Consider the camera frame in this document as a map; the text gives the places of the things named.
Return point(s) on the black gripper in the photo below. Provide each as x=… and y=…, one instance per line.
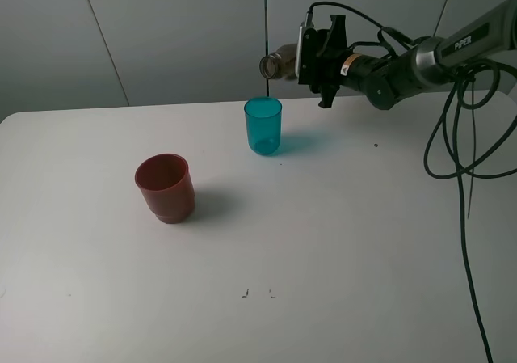
x=331, y=50

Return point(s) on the brown transparent water bottle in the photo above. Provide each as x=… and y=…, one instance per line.
x=280, y=64

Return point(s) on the teal transparent plastic cup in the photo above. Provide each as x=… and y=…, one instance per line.
x=263, y=124

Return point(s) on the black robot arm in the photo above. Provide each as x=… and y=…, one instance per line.
x=415, y=66

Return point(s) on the red plastic cup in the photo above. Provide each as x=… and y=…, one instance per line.
x=165, y=183

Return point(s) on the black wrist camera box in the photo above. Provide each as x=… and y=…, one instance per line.
x=306, y=53

